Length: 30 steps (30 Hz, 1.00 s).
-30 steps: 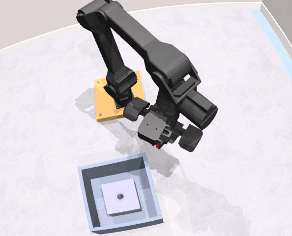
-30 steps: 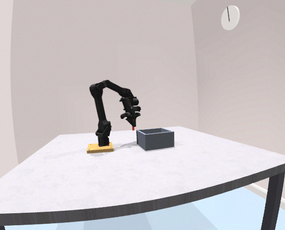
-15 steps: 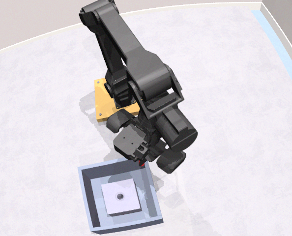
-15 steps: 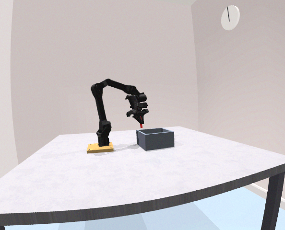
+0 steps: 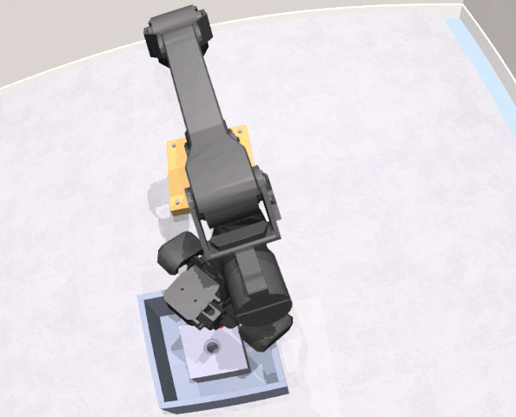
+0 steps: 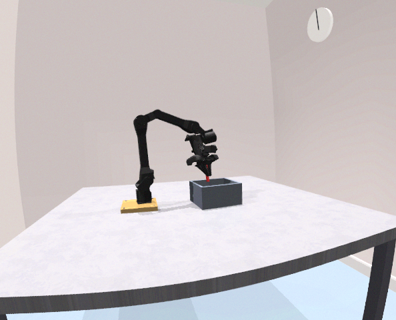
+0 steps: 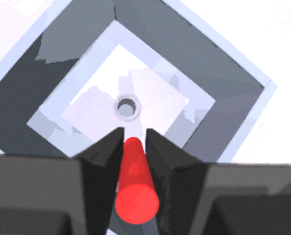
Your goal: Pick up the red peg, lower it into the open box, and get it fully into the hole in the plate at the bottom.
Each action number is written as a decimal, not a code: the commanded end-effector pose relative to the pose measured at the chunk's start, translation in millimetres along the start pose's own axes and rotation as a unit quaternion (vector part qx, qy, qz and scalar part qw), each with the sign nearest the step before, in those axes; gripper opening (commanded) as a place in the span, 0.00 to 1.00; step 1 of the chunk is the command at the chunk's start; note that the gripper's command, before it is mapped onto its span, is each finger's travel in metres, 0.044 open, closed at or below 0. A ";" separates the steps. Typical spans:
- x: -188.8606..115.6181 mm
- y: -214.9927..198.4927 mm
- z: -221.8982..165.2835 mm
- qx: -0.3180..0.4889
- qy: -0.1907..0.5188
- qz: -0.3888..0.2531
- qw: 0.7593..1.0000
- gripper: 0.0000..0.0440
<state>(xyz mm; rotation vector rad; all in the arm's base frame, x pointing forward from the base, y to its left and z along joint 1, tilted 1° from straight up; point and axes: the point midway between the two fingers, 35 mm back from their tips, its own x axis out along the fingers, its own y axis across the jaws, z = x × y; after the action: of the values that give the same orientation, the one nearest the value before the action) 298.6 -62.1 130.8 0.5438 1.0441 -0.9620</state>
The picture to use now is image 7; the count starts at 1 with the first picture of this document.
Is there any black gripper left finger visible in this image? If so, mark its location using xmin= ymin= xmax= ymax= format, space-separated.
xmin=0 ymin=126 xmax=124 ymax=235

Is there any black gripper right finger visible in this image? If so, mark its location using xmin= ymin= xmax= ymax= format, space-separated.
xmin=145 ymin=128 xmax=291 ymax=235

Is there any white square plate with hole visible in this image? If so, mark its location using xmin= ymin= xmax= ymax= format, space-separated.
xmin=61 ymin=44 xmax=189 ymax=152

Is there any red peg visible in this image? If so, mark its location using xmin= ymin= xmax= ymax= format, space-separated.
xmin=117 ymin=137 xmax=159 ymax=223

